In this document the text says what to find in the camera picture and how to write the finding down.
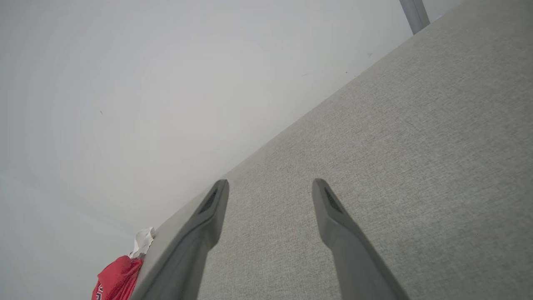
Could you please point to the red Bulls 23 jersey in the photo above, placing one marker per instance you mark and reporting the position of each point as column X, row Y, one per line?
column 118, row 277

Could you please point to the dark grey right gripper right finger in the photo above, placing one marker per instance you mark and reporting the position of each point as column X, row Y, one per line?
column 358, row 271

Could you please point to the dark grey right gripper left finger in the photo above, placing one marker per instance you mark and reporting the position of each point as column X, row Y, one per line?
column 183, row 266

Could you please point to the grey metal pole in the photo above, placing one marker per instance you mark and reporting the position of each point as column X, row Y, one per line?
column 414, row 14

